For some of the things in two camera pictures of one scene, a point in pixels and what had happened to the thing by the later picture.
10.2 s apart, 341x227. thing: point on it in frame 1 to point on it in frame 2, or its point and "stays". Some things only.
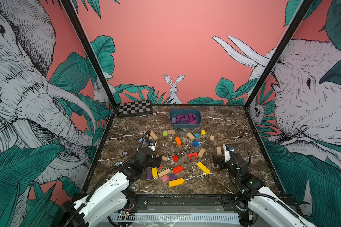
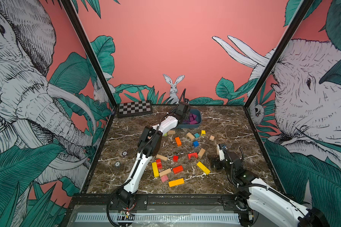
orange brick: (178, 141) stays
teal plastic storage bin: (174, 112) stays
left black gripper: (154, 162) to (187, 117)
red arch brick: (190, 154) stays
